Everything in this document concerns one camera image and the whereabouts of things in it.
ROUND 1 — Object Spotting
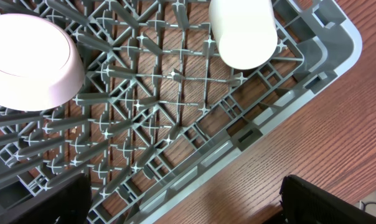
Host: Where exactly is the white paper cup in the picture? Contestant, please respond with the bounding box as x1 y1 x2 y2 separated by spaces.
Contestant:
209 0 278 70

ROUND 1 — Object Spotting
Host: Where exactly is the grey dishwasher rack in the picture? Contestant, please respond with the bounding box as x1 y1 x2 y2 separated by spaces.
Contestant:
0 1 362 223

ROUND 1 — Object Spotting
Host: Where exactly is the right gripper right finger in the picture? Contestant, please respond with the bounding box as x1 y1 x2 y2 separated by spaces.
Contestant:
280 175 376 224

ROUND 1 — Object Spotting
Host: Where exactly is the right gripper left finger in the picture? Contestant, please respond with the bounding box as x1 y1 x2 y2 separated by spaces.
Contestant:
0 174 92 224

